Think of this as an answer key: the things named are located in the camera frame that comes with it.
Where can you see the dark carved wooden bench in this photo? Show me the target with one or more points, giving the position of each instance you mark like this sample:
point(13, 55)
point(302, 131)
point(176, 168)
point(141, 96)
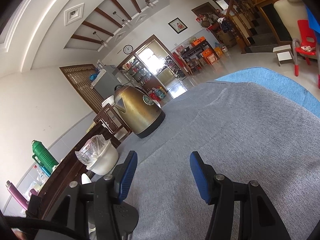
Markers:
point(69, 169)

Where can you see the grey refrigerator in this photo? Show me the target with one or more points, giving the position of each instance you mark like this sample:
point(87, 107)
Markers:
point(108, 77)

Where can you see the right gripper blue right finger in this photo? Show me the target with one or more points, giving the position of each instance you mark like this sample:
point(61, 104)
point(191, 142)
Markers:
point(217, 190)

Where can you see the gold electric kettle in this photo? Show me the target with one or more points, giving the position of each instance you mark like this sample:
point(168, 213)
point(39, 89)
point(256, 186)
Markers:
point(138, 110)

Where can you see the purple thermos bottle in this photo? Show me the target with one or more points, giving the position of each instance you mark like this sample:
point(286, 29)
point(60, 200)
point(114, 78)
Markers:
point(17, 195)

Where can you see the dark wooden side table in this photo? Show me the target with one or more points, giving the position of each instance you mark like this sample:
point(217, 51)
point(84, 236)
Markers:
point(195, 53)

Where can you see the framed flower picture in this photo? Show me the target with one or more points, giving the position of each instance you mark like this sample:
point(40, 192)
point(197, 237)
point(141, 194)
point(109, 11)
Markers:
point(177, 25)

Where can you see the round wall clock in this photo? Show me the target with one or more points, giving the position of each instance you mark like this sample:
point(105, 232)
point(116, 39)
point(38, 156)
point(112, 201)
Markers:
point(128, 49)

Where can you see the grey table cloth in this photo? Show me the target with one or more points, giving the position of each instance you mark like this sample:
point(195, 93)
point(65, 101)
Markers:
point(242, 130)

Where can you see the blue table cloth underneath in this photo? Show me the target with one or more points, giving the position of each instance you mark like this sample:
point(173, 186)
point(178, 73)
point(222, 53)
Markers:
point(277, 83)

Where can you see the small white step stool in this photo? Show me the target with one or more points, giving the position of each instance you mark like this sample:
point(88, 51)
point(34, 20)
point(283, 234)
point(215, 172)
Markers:
point(283, 53)

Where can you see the green thermos jug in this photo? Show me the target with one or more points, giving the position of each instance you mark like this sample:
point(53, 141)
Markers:
point(43, 156)

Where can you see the white bowl with plastic bag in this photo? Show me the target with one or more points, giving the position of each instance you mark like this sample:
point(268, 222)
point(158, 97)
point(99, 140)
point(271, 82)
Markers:
point(98, 155)

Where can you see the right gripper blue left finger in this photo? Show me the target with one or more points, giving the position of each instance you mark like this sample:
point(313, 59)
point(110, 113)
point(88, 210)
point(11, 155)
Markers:
point(114, 218)

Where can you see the red plastic chair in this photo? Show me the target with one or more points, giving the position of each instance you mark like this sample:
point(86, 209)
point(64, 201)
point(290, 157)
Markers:
point(306, 46)

